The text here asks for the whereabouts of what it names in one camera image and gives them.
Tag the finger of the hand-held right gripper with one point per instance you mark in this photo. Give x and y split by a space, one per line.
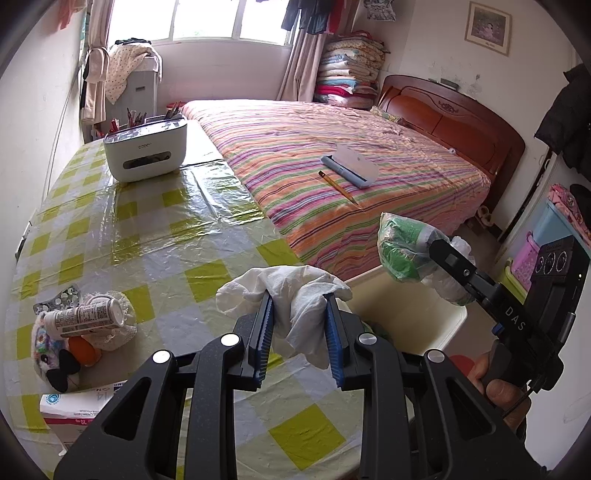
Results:
450 258

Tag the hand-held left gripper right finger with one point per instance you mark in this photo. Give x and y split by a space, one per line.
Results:
334 346

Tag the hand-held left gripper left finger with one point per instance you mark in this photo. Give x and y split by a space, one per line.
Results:
263 341

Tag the green plastic bag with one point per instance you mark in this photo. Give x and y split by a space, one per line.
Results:
397 249

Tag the white tissue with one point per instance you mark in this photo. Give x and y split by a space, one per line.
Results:
300 295

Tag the cream plastic bin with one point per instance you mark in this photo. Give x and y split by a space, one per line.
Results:
406 304

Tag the white labelled bottle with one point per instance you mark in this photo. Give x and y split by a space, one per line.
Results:
83 318

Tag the silver blister pack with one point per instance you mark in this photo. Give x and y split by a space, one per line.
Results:
57 300

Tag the person's right hand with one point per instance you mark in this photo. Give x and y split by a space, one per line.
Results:
505 401

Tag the pair of beige slippers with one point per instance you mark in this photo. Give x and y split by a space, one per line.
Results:
485 216

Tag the green storage box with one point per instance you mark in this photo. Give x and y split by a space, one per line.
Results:
508 281

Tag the pink storage box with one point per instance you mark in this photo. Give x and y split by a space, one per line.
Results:
526 263

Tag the red stool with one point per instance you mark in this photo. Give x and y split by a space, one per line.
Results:
461 364

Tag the blue storage box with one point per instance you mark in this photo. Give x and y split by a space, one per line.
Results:
549 226

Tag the pink printed bag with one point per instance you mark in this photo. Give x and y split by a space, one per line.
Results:
570 207

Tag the yellow pencil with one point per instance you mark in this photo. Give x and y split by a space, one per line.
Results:
337 187

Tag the wooden headboard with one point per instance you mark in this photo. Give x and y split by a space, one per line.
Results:
461 124

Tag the white blue pencil case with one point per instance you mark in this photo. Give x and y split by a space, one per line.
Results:
353 164

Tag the small floral pillow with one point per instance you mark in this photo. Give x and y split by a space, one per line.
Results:
385 114

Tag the small grey object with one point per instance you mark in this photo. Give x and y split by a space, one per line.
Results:
445 84

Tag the dark hanging coat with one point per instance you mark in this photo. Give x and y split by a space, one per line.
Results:
568 120

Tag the bed with striped sheet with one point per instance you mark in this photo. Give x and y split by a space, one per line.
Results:
300 138

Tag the white red medicine box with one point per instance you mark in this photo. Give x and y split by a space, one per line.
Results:
74 404

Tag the white plush toy black bow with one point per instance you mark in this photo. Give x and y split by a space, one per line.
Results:
51 355

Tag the stack of folded quilts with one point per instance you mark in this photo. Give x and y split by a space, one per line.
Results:
351 69

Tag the white desk organizer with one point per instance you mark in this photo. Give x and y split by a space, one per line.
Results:
143 152

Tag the beige curtain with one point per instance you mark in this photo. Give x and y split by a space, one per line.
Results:
102 23
302 64

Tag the bunch of pens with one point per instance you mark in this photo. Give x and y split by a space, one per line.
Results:
138 117

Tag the white cabinet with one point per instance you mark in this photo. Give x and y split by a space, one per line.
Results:
143 97

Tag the row of hanging clothes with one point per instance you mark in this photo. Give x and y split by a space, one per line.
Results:
314 14

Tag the white dotted cloth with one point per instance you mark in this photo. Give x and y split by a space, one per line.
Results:
122 69

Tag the beige hanging garment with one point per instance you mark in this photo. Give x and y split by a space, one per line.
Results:
94 83

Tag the dark cloth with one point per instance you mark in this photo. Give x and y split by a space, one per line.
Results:
134 42

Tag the window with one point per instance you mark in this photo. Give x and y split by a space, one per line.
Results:
203 21

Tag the orange grey hanging cloth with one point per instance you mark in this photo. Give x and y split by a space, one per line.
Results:
69 11

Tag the framed wall picture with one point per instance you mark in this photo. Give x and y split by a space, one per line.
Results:
487 27

